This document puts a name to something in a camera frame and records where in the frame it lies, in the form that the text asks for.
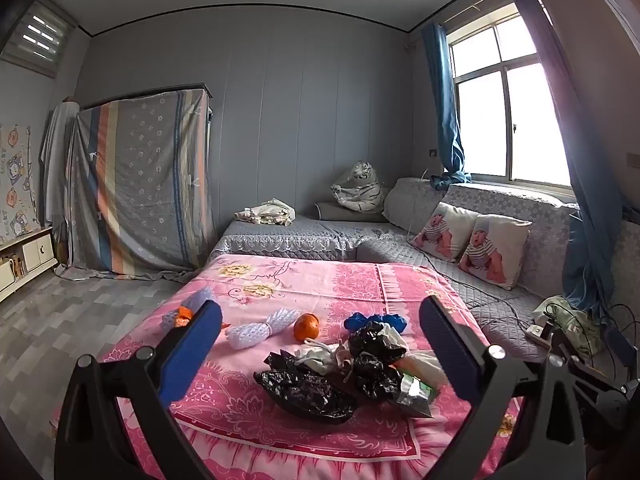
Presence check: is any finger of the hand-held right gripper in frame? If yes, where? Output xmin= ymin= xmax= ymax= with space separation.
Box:
xmin=542 ymin=321 xmax=571 ymax=357

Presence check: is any white tissue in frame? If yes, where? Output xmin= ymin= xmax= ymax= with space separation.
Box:
xmin=295 ymin=338 xmax=346 ymax=376

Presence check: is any grey window blind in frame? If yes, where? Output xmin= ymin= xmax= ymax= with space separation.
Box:
xmin=0 ymin=0 xmax=78 ymax=78

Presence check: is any striped cloth covered wardrobe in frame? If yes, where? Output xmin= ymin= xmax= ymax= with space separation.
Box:
xmin=55 ymin=89 xmax=218 ymax=281

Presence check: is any cartoon wall poster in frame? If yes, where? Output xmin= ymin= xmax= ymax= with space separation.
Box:
xmin=0 ymin=122 xmax=38 ymax=246

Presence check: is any grey quilted sofa bed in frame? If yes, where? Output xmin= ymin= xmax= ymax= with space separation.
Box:
xmin=212 ymin=177 xmax=640 ymax=361

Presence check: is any white cable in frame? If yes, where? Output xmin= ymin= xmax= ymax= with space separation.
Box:
xmin=407 ymin=180 xmax=531 ymax=313

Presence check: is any green foil packet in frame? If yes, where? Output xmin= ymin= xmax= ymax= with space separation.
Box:
xmin=395 ymin=367 xmax=441 ymax=418

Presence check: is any white foam fruit net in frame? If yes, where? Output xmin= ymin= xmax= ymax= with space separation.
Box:
xmin=227 ymin=308 xmax=301 ymax=350

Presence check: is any grey bolster pillow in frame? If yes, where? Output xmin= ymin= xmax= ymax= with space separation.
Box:
xmin=314 ymin=201 xmax=391 ymax=223

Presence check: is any white plastic bag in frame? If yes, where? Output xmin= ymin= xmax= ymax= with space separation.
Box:
xmin=385 ymin=322 xmax=448 ymax=386

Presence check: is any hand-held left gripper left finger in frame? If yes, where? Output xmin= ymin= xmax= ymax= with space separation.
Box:
xmin=54 ymin=300 xmax=223 ymax=480

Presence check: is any bluish foam fruit net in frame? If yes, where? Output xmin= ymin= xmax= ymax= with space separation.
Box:
xmin=161 ymin=287 xmax=216 ymax=332

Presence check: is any light green cloth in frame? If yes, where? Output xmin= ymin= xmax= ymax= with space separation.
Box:
xmin=532 ymin=296 xmax=603 ymax=358

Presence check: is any white low cabinet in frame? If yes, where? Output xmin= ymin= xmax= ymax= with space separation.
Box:
xmin=0 ymin=226 xmax=60 ymax=303

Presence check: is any white tiger plush toy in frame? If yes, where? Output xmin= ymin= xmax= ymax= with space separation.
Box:
xmin=330 ymin=160 xmax=386 ymax=213

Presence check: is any pink floral blanket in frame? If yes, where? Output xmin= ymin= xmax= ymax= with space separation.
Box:
xmin=50 ymin=254 xmax=521 ymax=480

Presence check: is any window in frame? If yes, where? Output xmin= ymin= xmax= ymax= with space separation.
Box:
xmin=445 ymin=2 xmax=576 ymax=188

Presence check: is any black cable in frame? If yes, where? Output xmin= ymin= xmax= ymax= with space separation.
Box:
xmin=585 ymin=302 xmax=640 ymax=361

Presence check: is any large black plastic bag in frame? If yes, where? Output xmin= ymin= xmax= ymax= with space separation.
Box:
xmin=253 ymin=351 xmax=358 ymax=425

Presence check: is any orange fruit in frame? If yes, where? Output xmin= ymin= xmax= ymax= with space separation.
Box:
xmin=293 ymin=313 xmax=321 ymax=342

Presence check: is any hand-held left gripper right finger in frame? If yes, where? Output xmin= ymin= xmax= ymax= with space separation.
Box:
xmin=419 ymin=295 xmax=586 ymax=480

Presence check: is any small black plastic bag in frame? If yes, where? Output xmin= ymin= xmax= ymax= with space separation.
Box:
xmin=347 ymin=321 xmax=396 ymax=358
xmin=352 ymin=352 xmax=403 ymax=401

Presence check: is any short blue curtain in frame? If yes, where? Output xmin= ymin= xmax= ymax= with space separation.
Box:
xmin=421 ymin=22 xmax=472 ymax=191

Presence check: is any white hanging cloth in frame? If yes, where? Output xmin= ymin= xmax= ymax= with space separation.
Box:
xmin=40 ymin=100 xmax=81 ymax=231

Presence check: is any baby print pillow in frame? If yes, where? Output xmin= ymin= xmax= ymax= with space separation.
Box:
xmin=409 ymin=202 xmax=481 ymax=263
xmin=457 ymin=214 xmax=533 ymax=291

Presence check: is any folded beige cloth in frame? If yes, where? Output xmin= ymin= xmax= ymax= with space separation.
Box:
xmin=235 ymin=197 xmax=297 ymax=227

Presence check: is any white power strip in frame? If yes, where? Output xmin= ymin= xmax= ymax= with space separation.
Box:
xmin=525 ymin=322 xmax=553 ymax=346

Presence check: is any long blue curtain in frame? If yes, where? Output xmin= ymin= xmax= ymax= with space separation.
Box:
xmin=502 ymin=0 xmax=626 ymax=318

